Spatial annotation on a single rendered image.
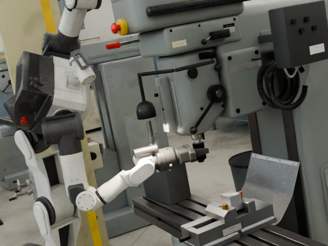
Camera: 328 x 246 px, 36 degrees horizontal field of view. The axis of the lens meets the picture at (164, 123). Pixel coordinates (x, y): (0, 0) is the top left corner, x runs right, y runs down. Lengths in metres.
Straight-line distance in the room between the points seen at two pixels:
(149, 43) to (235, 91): 0.38
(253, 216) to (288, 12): 0.75
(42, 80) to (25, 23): 1.53
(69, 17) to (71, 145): 0.53
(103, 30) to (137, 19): 9.74
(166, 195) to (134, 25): 0.89
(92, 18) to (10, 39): 8.02
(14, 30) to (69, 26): 1.41
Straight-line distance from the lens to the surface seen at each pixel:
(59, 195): 2.36
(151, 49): 1.90
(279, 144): 2.20
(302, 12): 1.82
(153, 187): 2.40
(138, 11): 1.76
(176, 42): 1.80
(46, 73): 2.04
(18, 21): 3.51
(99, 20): 11.49
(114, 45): 1.93
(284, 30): 1.77
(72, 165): 1.93
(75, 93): 2.03
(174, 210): 2.26
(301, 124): 2.09
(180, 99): 1.86
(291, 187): 2.13
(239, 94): 1.95
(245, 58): 1.97
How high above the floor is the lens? 1.70
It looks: 10 degrees down
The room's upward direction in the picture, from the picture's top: 11 degrees counter-clockwise
